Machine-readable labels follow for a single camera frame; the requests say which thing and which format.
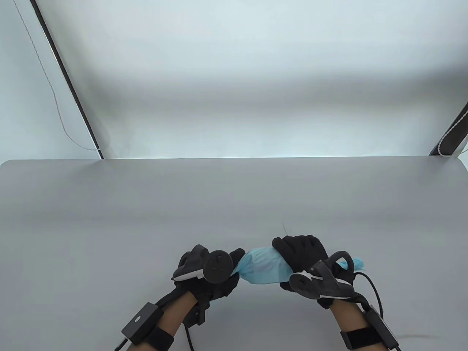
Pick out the person's right hand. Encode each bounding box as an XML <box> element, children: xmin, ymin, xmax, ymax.
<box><xmin>272</xmin><ymin>235</ymin><xmax>359</xmax><ymax>310</ymax></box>

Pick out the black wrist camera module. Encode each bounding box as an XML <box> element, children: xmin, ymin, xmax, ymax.
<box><xmin>184</xmin><ymin>303</ymin><xmax>210</xmax><ymax>328</ymax></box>

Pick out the white beaded cord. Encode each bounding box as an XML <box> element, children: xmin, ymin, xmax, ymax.
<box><xmin>437</xmin><ymin>108</ymin><xmax>468</xmax><ymax>158</ymax></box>

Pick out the black and white controller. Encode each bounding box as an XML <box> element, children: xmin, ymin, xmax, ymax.
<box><xmin>173</xmin><ymin>244</ymin><xmax>234</xmax><ymax>284</ymax></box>
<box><xmin>289</xmin><ymin>250</ymin><xmax>356</xmax><ymax>301</ymax></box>

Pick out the black sensor box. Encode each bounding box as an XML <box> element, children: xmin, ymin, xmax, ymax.
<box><xmin>121</xmin><ymin>302</ymin><xmax>165</xmax><ymax>346</ymax></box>
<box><xmin>363</xmin><ymin>305</ymin><xmax>400</xmax><ymax>350</ymax></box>

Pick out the light blue gift wrapping paper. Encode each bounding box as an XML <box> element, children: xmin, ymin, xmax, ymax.
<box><xmin>230</xmin><ymin>246</ymin><xmax>366</xmax><ymax>286</ymax></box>

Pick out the person's left hand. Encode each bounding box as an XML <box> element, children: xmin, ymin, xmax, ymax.
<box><xmin>171</xmin><ymin>248</ymin><xmax>246</xmax><ymax>312</ymax></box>

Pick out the black forearm strap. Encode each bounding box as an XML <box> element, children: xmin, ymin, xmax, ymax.
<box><xmin>340</xmin><ymin>327</ymin><xmax>379</xmax><ymax>351</ymax></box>
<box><xmin>140</xmin><ymin>325</ymin><xmax>175</xmax><ymax>351</ymax></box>

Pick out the person's right forearm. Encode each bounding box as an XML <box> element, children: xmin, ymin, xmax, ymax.
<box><xmin>328</xmin><ymin>301</ymin><xmax>370</xmax><ymax>351</ymax></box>

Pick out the thin white cord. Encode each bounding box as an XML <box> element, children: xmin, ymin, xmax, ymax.
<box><xmin>15</xmin><ymin>0</ymin><xmax>101</xmax><ymax>150</ymax></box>

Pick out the black frame pole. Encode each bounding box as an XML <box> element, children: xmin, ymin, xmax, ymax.
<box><xmin>30</xmin><ymin>0</ymin><xmax>105</xmax><ymax>159</ymax></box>
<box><xmin>428</xmin><ymin>99</ymin><xmax>468</xmax><ymax>157</ymax></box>

